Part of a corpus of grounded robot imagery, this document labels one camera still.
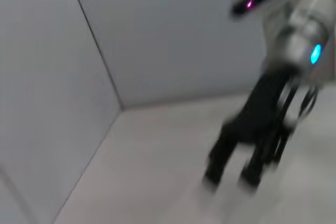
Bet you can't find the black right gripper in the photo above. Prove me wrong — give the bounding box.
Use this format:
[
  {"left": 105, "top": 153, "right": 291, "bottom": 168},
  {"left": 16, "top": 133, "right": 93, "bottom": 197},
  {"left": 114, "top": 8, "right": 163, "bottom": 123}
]
[{"left": 203, "top": 74, "right": 298, "bottom": 187}]

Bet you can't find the right gripper cable with plug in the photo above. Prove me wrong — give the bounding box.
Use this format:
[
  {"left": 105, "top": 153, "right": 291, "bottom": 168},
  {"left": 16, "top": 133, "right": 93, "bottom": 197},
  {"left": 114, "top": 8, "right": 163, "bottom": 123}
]
[{"left": 272, "top": 77, "right": 320, "bottom": 168}]

